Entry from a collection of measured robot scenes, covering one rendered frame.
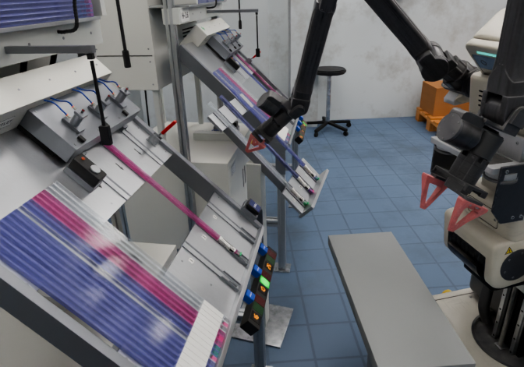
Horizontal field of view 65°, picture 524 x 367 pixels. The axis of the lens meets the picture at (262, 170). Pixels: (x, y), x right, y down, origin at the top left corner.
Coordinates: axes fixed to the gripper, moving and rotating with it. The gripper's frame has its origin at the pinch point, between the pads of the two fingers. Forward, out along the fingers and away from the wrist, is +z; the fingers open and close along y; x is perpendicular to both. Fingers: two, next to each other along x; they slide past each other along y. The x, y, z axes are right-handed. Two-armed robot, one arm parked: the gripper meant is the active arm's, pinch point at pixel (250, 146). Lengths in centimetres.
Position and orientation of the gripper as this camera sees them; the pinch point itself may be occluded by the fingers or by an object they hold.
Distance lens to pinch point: 147.9
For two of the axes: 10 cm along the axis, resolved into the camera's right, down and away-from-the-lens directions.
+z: -6.6, 5.8, 4.8
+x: 6.9, 7.2, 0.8
